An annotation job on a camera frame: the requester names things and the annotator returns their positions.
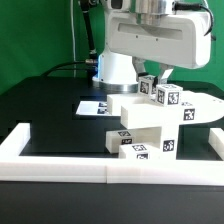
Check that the white chair seat part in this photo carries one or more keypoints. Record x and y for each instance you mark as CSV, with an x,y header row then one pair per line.
x,y
164,137

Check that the white chair back part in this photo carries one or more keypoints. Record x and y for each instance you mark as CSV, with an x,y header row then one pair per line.
x,y
136,111

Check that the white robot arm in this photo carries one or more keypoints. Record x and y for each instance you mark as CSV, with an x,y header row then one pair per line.
x,y
115,69

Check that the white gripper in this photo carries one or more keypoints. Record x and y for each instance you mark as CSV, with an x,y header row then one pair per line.
x,y
179,40

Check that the white tagged cube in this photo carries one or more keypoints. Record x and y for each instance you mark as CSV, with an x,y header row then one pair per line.
x,y
147,85
168,94

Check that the white sheet with tags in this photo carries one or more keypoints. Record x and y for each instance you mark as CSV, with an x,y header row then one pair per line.
x,y
92,108

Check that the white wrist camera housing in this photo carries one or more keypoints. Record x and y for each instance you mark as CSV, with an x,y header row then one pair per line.
x,y
120,5

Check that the white U-shaped obstacle frame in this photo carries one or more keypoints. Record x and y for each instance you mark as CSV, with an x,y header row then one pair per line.
x,y
16,167

